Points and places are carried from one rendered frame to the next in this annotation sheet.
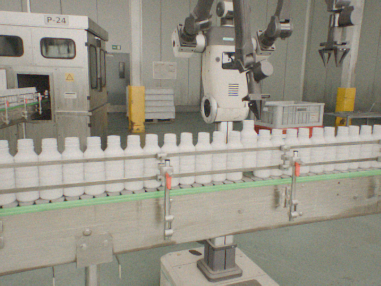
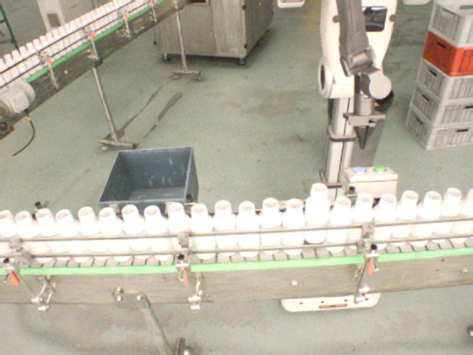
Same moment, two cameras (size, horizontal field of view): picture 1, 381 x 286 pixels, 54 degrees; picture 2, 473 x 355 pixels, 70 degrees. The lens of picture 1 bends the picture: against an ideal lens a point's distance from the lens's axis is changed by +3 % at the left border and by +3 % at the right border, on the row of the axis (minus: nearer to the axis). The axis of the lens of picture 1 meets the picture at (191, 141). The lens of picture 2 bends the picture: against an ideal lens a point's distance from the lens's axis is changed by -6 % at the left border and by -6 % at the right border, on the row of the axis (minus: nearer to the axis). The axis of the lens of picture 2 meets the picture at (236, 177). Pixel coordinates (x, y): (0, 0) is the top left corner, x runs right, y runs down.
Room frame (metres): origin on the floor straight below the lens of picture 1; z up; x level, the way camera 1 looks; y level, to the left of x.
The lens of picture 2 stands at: (0.61, -0.28, 1.77)
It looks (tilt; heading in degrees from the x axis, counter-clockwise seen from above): 40 degrees down; 25
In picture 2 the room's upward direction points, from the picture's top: 4 degrees counter-clockwise
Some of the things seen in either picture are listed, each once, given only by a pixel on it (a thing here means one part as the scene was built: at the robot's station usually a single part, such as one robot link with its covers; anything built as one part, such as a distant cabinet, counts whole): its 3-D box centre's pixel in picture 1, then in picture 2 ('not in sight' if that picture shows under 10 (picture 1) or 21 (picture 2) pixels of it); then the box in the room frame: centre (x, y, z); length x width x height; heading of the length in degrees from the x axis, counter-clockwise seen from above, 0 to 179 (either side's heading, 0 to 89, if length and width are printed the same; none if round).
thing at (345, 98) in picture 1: (344, 107); not in sight; (10.53, -4.33, 0.55); 0.40 x 0.40 x 1.10; 22
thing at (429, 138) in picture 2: not in sight; (448, 123); (3.66, -0.95, 0.11); 0.61 x 0.41 x 0.22; 118
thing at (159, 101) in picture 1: (149, 104); not in sight; (11.02, 1.28, 0.50); 1.24 x 1.03 x 1.00; 115
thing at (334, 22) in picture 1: (337, 21); not in sight; (1.56, -0.58, 1.57); 0.07 x 0.06 x 0.07; 23
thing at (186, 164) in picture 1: (186, 158); (225, 228); (1.16, 0.02, 1.08); 0.06 x 0.06 x 0.17
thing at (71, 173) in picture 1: (72, 166); (95, 233); (1.02, 0.34, 1.08); 0.06 x 0.06 x 0.17
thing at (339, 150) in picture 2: not in sight; (336, 167); (1.94, -0.17, 0.74); 0.11 x 0.11 x 0.40; 22
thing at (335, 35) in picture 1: (335, 37); not in sight; (1.56, -0.57, 1.51); 0.10 x 0.07 x 0.07; 23
